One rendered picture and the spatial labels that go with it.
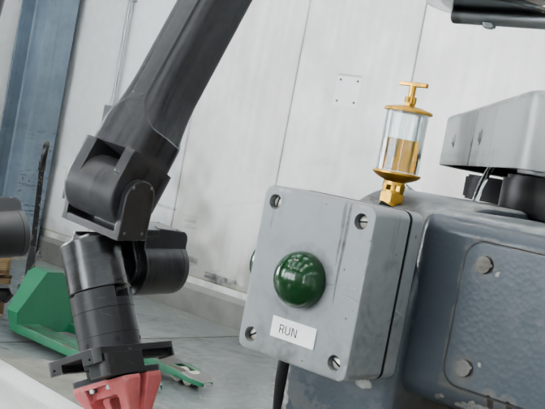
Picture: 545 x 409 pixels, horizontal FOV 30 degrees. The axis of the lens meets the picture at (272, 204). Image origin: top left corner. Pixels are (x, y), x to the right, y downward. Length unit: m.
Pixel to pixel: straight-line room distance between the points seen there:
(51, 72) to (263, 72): 2.25
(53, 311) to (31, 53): 3.69
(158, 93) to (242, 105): 6.82
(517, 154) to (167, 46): 0.40
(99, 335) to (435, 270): 0.44
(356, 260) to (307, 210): 0.04
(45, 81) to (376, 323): 8.63
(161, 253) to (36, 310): 5.22
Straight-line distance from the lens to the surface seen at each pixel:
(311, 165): 7.23
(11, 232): 1.23
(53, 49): 9.14
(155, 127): 0.92
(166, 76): 0.94
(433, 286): 0.55
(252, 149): 7.62
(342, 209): 0.52
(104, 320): 0.92
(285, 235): 0.54
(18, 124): 9.44
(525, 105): 0.68
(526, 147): 0.66
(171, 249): 1.00
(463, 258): 0.54
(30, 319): 6.17
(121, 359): 0.91
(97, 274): 0.93
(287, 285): 0.52
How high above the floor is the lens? 1.35
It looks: 3 degrees down
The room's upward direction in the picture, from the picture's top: 11 degrees clockwise
